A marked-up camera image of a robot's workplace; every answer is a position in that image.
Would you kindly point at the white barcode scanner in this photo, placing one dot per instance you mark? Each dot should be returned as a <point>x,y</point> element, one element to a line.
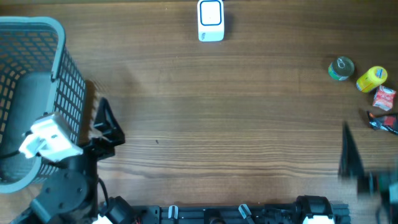
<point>210,18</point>

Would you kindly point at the yellow mentos gum jar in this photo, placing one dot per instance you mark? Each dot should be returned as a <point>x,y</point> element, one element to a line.
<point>373,78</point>

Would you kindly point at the kleenex tissue pack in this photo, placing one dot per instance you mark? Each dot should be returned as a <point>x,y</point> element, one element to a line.
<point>384,98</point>

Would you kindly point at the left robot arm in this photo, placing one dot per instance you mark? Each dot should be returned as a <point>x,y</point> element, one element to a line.
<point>71,194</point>

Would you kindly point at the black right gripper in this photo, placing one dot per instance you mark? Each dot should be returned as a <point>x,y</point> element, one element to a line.
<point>349,157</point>

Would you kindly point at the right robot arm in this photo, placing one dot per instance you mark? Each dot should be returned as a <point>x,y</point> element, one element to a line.
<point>314,209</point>

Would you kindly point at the metal tin can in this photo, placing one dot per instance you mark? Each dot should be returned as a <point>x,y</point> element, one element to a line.
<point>341,68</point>

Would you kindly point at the grey plastic mesh basket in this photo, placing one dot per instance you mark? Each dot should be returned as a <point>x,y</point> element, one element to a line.
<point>38,77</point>

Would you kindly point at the black red snack wrapper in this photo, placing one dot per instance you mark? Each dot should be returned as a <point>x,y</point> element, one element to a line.
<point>386,122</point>

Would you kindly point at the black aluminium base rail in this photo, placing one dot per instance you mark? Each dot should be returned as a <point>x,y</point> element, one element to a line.
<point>260,214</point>

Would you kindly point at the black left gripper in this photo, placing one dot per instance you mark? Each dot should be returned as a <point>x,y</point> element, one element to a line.
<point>107,122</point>

